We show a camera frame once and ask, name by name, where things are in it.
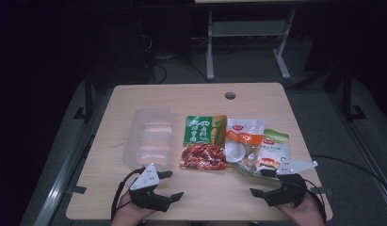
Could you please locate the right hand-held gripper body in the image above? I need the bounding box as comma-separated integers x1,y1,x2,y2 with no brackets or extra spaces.
263,157,319,208

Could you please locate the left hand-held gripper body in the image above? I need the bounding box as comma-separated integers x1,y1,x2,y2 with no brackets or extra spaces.
128,162,172,213

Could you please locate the green and white packet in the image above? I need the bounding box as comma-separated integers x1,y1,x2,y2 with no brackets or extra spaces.
254,128,291,181

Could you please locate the clear plastic container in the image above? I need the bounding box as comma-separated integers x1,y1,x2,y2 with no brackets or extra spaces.
121,106,178,172

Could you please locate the orange and white packet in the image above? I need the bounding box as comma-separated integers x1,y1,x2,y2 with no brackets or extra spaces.
224,118,266,175

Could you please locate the green packet with red meat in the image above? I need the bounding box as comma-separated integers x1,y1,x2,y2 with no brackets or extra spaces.
179,114,229,171

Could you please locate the person's right hand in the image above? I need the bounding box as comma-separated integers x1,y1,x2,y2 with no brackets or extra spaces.
277,192,326,226

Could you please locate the person's left hand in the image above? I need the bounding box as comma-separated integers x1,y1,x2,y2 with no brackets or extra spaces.
109,189,156,226

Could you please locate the black table clip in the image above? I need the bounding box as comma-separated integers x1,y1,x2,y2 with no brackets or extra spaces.
71,185,89,195

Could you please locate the black metal stand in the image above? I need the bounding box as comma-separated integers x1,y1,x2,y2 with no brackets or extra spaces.
337,62,368,122
73,73,96,123

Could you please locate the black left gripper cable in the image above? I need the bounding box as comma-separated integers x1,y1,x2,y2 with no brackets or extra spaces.
110,167,146,221

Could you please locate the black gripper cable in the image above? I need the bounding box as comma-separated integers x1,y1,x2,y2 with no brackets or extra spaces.
301,177,328,222
110,167,146,221

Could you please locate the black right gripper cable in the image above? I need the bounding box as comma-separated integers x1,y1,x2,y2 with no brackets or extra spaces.
301,177,328,222

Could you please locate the aluminium rail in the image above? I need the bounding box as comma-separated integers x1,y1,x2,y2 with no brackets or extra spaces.
327,90,387,202
33,89,116,226

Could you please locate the black floor cable bundle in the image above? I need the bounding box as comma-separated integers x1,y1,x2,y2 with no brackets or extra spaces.
145,34,212,85

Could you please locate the white metal desk frame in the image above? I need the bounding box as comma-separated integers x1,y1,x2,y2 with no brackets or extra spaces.
194,0,298,81

